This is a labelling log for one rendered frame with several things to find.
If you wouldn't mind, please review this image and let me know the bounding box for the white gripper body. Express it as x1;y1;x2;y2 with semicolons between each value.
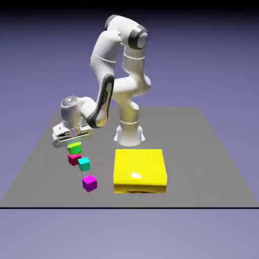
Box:
52;122;94;149

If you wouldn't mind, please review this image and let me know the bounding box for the small green cube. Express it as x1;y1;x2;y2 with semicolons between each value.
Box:
68;142;82;156

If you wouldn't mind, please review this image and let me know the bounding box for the small red cube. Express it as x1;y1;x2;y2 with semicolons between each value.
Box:
67;153;82;166

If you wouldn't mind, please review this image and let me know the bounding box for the small cyan cube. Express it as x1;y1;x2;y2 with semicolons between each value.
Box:
77;157;91;172

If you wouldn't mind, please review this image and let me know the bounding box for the small magenta cube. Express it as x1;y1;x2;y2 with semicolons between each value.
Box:
82;175;98;192

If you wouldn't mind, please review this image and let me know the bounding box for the large yellow box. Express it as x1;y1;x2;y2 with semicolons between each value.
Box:
113;149;167;194

